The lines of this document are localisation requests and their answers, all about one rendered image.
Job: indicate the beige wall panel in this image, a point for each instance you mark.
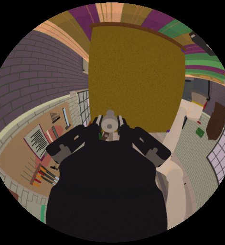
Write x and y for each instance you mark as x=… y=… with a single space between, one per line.
x=85 y=66

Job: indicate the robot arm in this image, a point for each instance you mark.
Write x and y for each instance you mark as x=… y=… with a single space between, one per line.
x=176 y=181

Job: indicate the green square plate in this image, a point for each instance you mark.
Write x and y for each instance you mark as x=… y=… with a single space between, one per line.
x=199 y=132

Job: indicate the beige knurled thumbscrew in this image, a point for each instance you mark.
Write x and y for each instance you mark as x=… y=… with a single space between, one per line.
x=109 y=124

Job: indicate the tan tool board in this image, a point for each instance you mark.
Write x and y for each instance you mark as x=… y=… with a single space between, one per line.
x=18 y=153

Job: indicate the small black clip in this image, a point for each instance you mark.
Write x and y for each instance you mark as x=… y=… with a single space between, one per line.
x=54 y=167

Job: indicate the black comb-shaped key rack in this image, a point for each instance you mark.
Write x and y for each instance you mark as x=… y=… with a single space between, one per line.
x=55 y=117

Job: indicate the brown stay bar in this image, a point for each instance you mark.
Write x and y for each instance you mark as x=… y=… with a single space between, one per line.
x=104 y=136

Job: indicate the grey flat bar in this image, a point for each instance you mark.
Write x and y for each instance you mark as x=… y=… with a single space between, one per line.
x=55 y=132

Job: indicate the white paper purple border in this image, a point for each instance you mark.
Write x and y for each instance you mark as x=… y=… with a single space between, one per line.
x=36 y=141

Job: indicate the brown wooden board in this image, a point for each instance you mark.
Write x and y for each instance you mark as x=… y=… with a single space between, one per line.
x=216 y=122

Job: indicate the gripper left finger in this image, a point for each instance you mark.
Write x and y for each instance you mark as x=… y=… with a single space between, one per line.
x=70 y=137

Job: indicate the white grid window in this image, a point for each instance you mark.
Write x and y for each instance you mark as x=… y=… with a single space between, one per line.
x=84 y=107
x=222 y=153

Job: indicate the brown screwdriver rack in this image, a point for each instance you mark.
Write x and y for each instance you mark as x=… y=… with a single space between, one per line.
x=35 y=174

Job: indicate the black rod blue tip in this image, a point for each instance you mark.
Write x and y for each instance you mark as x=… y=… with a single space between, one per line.
x=49 y=179
x=52 y=174

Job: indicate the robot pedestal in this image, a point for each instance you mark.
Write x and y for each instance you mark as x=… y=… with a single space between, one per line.
x=199 y=97

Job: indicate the black oblong box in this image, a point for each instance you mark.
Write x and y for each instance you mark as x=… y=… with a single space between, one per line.
x=201 y=43

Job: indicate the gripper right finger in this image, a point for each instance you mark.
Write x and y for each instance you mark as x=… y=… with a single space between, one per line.
x=152 y=145

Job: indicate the steel try square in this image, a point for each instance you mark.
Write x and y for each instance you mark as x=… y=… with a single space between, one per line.
x=66 y=118

